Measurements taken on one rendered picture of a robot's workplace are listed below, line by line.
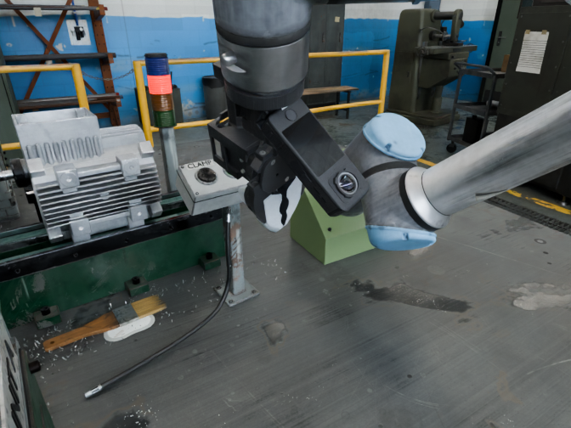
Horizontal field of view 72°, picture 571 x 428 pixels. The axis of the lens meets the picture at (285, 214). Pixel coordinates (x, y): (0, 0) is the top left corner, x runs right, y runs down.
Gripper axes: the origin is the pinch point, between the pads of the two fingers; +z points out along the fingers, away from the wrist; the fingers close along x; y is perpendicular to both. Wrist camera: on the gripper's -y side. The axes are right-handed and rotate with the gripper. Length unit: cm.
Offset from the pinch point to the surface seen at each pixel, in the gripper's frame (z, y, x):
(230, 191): 8.6, 15.5, -4.0
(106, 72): 230, 448, -145
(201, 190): 6.6, 17.3, 0.2
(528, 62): 126, 44, -326
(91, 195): 12.6, 35.1, 11.7
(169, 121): 28, 62, -20
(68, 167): 6.6, 36.9, 12.4
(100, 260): 24.8, 32.0, 16.3
